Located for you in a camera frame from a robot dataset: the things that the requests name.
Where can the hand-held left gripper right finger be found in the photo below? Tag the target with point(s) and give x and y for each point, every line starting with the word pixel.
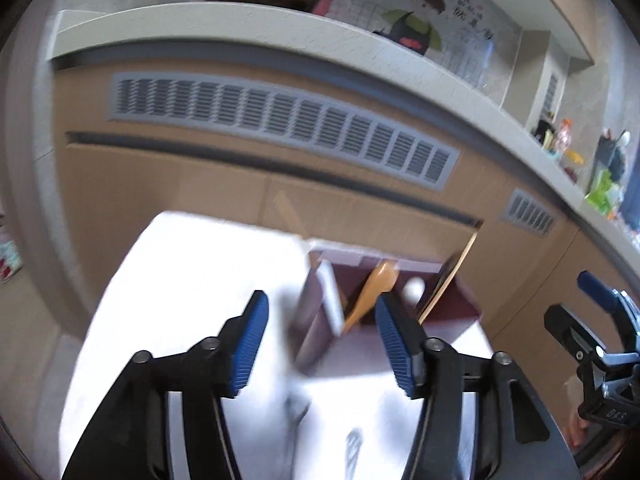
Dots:
pixel 395 345

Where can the small wall vent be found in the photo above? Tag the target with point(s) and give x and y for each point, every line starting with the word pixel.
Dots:
pixel 550 95

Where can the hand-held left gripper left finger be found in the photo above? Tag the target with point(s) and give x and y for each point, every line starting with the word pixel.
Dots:
pixel 250 340

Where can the long grey vent grille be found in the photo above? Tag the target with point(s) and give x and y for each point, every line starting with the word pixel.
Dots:
pixel 280 125

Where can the black packet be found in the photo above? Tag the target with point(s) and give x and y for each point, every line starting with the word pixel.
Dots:
pixel 542 131

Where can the orange-capped bottle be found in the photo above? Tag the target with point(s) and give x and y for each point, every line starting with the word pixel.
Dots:
pixel 562 137

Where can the green packet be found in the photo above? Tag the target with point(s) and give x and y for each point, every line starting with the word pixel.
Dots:
pixel 602 192

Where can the white woven cloth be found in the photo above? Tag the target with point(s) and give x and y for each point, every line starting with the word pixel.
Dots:
pixel 175 310

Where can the wooden counter cabinet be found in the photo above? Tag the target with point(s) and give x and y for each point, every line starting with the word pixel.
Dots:
pixel 150 185

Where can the yellow-lidded jar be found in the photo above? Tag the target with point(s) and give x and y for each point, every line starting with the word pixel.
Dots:
pixel 573 165

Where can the brown utensil container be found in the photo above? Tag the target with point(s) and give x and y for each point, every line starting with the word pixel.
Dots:
pixel 320 340

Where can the wooden spoon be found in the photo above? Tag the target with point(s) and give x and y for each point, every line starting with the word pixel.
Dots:
pixel 372 292

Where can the patterned cloth pile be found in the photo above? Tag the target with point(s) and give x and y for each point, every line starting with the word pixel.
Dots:
pixel 10 260

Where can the cartoon wall sticker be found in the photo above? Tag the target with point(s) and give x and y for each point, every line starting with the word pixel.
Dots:
pixel 415 15

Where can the white ceramic spoon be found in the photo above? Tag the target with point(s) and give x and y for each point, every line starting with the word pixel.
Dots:
pixel 414 291

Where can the short grey vent grille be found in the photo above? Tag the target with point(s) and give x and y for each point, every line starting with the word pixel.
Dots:
pixel 528 212

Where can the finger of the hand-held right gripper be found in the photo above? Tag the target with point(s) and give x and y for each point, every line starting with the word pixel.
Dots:
pixel 570 327
pixel 597 290

